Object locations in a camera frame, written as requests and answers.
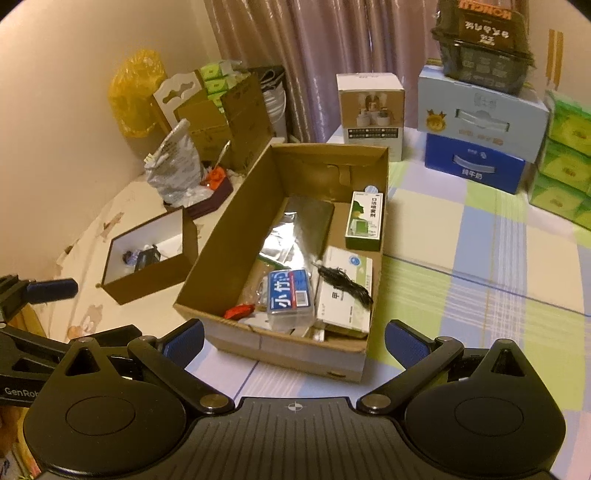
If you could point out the plaid cloth desktop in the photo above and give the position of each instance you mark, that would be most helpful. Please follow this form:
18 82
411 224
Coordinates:
461 277

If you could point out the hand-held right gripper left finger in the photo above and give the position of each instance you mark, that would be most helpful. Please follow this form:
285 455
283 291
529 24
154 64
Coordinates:
184 345

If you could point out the small open brown box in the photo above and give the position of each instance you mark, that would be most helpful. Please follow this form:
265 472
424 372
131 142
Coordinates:
147 281

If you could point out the black instant noodle bowl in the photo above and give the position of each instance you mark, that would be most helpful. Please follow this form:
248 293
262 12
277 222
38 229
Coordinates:
485 55

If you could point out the crumpled clear plastic bag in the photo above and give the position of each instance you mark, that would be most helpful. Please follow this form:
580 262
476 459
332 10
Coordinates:
175 161

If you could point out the red candy packet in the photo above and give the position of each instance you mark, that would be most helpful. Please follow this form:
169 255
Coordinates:
238 311

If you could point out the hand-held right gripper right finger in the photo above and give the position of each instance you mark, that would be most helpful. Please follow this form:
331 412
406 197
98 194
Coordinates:
406 346

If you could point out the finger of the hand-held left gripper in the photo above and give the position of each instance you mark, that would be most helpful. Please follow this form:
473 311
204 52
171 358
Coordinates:
51 290
32 350

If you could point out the dark blue milk carton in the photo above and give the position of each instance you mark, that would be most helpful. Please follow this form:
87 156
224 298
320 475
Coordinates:
471 168

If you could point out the light blue milk carton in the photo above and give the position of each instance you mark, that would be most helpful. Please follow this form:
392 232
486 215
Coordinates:
480 124

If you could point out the yellow plastic bag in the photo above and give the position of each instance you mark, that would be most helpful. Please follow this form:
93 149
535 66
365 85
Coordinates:
134 92

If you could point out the white green medicine box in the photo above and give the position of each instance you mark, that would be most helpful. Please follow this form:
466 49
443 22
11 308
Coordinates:
341 309

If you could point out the pink brown curtain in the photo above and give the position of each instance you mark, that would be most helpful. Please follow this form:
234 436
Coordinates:
300 46

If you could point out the white photo product box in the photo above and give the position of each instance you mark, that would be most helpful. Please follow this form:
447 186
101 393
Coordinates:
369 115

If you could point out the green white carton box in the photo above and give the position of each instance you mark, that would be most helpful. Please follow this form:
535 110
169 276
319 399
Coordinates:
364 221

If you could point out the white scalloped cardboard insert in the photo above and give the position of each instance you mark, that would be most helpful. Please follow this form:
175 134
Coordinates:
159 110

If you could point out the small orange object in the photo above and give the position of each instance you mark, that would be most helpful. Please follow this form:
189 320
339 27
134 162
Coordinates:
216 177

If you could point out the small black item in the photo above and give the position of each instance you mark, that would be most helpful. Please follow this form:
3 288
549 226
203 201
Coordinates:
150 257

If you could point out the open brown carton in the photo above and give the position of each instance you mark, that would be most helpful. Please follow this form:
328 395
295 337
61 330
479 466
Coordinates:
244 124

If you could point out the long brown cardboard box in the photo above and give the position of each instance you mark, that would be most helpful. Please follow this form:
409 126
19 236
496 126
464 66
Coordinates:
295 161

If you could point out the clear plastic box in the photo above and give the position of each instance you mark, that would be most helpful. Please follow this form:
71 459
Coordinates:
288 295

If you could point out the stack of green tissue packs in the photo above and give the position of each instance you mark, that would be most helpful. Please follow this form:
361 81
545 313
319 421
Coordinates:
568 152

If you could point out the small green tissue packs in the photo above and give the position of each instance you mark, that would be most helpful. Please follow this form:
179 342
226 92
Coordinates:
214 74

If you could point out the wooden slat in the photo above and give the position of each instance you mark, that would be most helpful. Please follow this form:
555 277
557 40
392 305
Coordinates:
556 60

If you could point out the silver foil bag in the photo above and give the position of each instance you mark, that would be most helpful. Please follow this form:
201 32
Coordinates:
300 221

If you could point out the dark maroon tray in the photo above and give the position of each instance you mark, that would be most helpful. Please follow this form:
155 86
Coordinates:
214 201

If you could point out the white striped bag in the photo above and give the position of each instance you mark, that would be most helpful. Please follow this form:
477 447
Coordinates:
274 106

